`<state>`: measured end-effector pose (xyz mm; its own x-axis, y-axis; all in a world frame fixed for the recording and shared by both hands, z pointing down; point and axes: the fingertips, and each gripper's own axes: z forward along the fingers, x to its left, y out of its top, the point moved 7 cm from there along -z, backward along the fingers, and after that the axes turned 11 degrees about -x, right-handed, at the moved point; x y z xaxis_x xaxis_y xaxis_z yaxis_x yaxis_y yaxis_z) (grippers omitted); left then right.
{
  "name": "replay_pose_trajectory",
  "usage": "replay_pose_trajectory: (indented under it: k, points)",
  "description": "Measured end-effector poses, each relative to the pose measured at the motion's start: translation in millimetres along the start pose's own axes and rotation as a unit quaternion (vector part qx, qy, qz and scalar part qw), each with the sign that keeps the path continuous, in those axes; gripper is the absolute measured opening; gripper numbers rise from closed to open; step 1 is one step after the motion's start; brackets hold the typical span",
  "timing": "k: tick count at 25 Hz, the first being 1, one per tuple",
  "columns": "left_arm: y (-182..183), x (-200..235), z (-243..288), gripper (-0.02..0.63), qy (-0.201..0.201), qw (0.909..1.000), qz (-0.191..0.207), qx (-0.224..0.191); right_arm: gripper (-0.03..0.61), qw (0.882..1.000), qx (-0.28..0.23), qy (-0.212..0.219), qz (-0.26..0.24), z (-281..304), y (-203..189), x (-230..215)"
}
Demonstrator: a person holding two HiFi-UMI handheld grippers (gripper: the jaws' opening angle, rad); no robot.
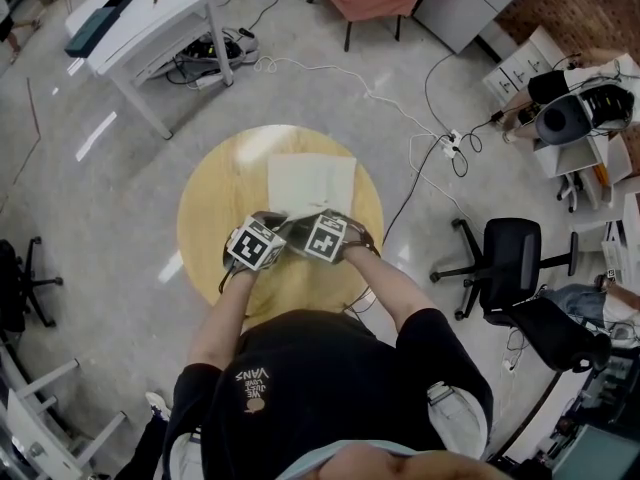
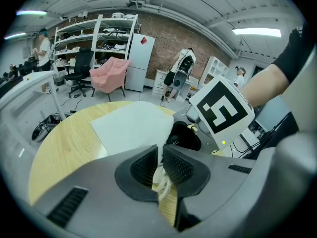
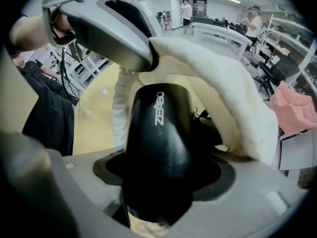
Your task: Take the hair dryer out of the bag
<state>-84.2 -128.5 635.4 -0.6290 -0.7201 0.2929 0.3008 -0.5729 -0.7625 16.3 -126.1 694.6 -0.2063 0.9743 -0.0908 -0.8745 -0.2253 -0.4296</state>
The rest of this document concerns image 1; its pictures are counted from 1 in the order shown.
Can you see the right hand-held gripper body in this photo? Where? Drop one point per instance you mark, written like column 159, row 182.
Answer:
column 325, row 238

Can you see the white desk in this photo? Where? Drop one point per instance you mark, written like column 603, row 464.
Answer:
column 575, row 160

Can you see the person's right forearm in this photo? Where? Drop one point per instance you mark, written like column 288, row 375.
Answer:
column 395, row 293

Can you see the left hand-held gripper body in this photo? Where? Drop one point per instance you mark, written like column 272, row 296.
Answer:
column 252, row 245

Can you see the person's black shirt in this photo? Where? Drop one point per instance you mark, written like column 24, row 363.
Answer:
column 325, row 393

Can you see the white rectangular table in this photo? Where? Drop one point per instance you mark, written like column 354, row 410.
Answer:
column 165, row 13

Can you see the black office chair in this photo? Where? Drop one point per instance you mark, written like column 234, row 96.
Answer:
column 10, row 288
column 510, row 263

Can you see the white furniture frame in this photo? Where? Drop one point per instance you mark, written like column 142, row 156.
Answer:
column 25, row 428

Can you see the round wooden table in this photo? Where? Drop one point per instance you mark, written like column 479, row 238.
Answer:
column 215, row 193

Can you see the white swivel chair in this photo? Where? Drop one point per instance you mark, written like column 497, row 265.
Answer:
column 570, row 193

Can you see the white drawer cabinet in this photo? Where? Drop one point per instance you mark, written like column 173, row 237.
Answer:
column 515, row 68

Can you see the small white power strip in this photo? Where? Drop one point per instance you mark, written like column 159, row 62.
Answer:
column 509, row 365

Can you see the person's left leg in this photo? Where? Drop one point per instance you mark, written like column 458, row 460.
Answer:
column 145, row 448

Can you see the person's left forearm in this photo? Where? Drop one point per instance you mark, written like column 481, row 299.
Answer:
column 220, row 323

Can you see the dark long flat box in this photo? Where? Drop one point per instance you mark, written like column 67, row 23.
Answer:
column 97, row 25

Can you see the person's left shoe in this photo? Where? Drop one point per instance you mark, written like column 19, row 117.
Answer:
column 159, row 405

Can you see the white waist pouch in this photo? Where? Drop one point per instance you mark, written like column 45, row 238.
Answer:
column 462, row 423

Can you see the grey backpack device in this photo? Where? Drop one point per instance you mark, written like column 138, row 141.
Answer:
column 560, row 118

